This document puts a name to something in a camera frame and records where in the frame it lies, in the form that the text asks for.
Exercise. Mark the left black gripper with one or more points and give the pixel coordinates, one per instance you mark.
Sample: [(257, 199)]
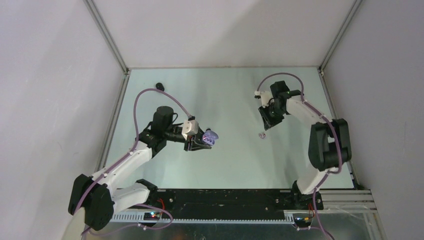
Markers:
[(193, 146)]

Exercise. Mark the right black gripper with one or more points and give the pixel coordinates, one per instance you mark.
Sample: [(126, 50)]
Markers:
[(269, 122)]

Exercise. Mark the black oval case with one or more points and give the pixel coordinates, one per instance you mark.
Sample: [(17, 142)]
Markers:
[(159, 86)]

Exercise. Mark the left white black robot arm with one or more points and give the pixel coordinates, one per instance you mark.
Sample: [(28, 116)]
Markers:
[(99, 194)]

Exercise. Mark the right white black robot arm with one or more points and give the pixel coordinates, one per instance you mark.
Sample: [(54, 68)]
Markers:
[(329, 139)]

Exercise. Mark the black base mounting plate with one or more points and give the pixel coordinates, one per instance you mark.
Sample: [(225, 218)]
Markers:
[(232, 204)]

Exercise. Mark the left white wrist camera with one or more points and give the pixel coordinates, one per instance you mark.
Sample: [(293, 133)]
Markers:
[(190, 127)]

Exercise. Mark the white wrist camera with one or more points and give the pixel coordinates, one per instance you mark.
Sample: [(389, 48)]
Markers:
[(190, 127), (264, 96)]

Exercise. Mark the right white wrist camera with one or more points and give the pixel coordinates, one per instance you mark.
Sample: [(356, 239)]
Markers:
[(264, 96)]

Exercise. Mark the aluminium frame rail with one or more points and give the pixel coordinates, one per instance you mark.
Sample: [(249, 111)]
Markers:
[(334, 201)]

